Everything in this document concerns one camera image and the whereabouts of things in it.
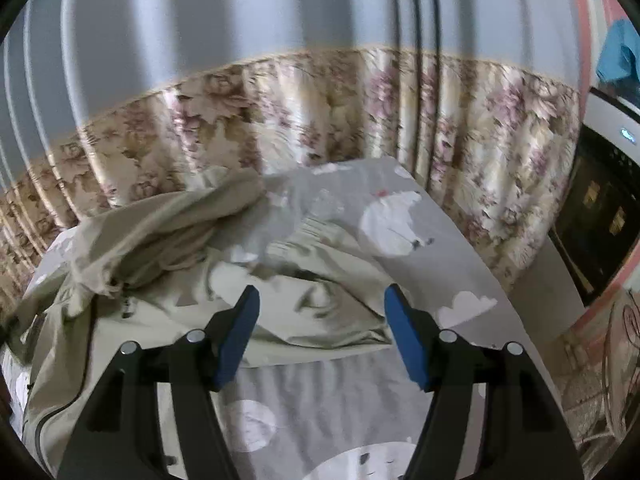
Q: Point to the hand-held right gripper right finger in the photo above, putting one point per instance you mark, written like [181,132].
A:
[407,345]

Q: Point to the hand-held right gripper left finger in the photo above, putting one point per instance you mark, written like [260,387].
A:
[235,345]

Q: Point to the grey and floral curtain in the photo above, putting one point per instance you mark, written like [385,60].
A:
[350,95]

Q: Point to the blue cloth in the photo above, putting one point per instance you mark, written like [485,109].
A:
[620,55]

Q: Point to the grey cloud print bed sheet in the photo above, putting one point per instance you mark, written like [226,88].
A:
[325,390]

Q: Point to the beige jacket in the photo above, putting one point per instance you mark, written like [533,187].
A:
[150,240]

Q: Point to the black and white appliance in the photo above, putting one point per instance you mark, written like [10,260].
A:
[600,220]

